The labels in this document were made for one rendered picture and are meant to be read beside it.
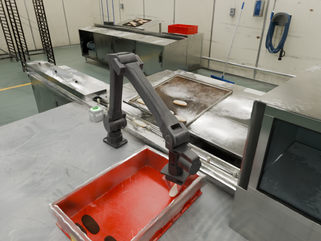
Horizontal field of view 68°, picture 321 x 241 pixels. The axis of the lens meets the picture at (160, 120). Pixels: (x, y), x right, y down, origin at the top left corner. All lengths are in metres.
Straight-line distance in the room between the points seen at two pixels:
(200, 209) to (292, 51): 4.08
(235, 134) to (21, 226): 1.00
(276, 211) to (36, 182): 0.94
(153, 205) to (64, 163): 0.51
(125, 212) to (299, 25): 4.25
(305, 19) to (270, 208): 4.11
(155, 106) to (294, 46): 4.07
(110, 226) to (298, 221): 0.59
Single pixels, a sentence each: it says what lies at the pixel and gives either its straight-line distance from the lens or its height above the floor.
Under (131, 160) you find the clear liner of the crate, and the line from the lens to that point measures 1.05.
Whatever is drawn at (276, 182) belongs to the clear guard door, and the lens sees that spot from 0.74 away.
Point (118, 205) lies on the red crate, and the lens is 0.99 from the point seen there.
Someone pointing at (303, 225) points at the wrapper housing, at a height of 1.00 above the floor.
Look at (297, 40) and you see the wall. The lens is 4.74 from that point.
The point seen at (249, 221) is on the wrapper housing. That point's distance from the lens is 0.87.
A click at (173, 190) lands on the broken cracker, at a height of 0.86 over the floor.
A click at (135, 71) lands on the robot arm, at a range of 0.94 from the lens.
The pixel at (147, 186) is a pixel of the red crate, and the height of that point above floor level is 0.82.
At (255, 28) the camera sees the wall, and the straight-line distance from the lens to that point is 5.00.
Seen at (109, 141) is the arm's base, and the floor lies 0.84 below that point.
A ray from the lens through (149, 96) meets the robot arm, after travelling 0.87.
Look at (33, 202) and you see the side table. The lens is 1.11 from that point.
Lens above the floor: 1.54
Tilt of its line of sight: 28 degrees down
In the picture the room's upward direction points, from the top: straight up
